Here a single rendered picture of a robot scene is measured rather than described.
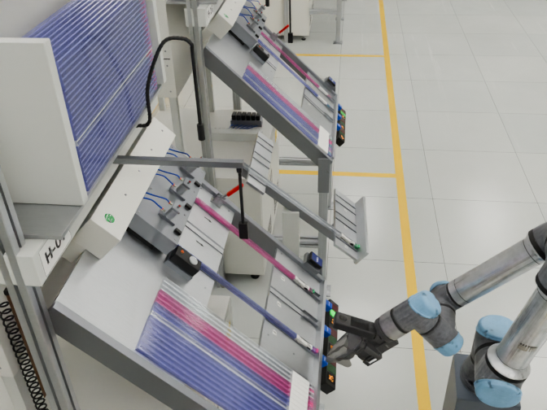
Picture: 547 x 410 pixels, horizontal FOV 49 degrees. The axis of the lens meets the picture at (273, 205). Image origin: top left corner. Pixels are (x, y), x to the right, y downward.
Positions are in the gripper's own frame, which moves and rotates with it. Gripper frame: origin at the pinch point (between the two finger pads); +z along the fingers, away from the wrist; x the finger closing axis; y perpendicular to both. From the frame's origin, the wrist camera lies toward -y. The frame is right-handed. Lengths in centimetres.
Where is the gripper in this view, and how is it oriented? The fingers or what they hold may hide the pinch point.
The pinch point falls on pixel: (327, 356)
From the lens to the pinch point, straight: 177.7
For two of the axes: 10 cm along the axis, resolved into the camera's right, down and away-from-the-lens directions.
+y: 7.3, 6.1, 3.2
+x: 1.1, -5.6, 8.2
